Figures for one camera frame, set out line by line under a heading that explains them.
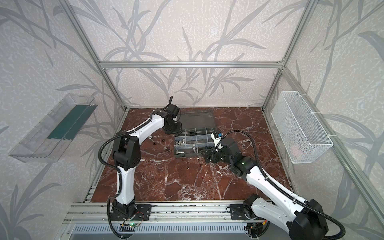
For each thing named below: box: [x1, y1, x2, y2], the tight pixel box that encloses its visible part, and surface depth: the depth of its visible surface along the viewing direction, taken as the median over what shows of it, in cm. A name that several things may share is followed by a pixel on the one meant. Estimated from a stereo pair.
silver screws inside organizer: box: [175, 138, 186, 145], surface depth 98 cm
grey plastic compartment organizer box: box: [174, 111, 216, 158], surface depth 98 cm
